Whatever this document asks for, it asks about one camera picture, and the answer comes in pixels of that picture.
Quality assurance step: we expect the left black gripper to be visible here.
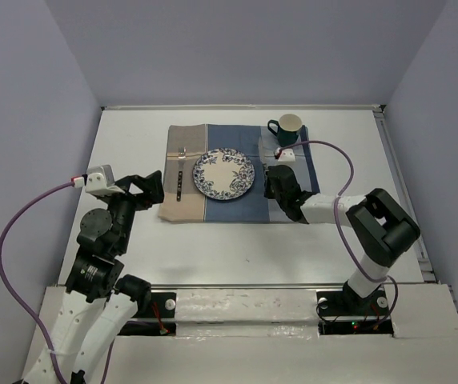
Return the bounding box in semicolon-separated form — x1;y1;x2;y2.
102;169;165;252

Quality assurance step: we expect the blue beige checked cloth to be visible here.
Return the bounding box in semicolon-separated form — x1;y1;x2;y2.
159;123;321;224

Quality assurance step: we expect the knife with black handle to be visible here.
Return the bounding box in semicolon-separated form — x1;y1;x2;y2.
258;137;268;174

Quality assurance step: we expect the fork with black handle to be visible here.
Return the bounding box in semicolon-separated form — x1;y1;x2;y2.
176;146;187;202

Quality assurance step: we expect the blue floral plate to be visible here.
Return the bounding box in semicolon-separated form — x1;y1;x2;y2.
192;148;255;201

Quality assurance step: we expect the dark green mug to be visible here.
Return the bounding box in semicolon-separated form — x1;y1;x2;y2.
267;114;303;147

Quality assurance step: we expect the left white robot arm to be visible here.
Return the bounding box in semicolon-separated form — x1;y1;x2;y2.
21;165;164;383

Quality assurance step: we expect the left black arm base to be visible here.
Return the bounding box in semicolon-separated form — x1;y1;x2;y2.
119;291;177;337

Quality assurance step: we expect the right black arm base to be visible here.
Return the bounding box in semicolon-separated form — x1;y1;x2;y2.
315;289;394;336

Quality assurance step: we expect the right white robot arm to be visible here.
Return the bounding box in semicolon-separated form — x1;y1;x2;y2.
264;165;420;314

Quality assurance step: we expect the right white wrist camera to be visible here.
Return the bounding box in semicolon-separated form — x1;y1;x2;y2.
275;148;295;164

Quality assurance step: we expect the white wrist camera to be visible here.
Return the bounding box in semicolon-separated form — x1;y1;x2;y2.
84;165;122;197
275;148;295;164

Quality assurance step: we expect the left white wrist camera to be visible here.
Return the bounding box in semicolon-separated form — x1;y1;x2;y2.
84;165;122;197

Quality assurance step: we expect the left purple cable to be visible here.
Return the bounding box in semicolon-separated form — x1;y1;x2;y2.
0;179;170;384

